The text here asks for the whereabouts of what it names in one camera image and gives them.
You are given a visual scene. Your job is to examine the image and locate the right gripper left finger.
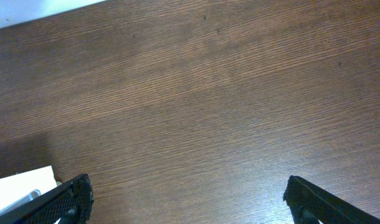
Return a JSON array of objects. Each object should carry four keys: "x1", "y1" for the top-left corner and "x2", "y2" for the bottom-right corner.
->
[{"x1": 0, "y1": 174, "x2": 94, "y2": 224}]

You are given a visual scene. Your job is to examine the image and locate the white plastic cutlery tray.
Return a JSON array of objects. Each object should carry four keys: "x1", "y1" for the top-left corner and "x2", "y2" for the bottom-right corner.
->
[{"x1": 0, "y1": 166, "x2": 57, "y2": 214}]

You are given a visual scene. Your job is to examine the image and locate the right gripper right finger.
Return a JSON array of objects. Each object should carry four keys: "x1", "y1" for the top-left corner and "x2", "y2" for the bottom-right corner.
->
[{"x1": 283, "y1": 175, "x2": 380, "y2": 224}]

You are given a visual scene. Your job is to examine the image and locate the steel fork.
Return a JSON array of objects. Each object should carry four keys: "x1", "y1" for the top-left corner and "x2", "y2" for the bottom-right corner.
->
[{"x1": 0, "y1": 189, "x2": 41, "y2": 216}]

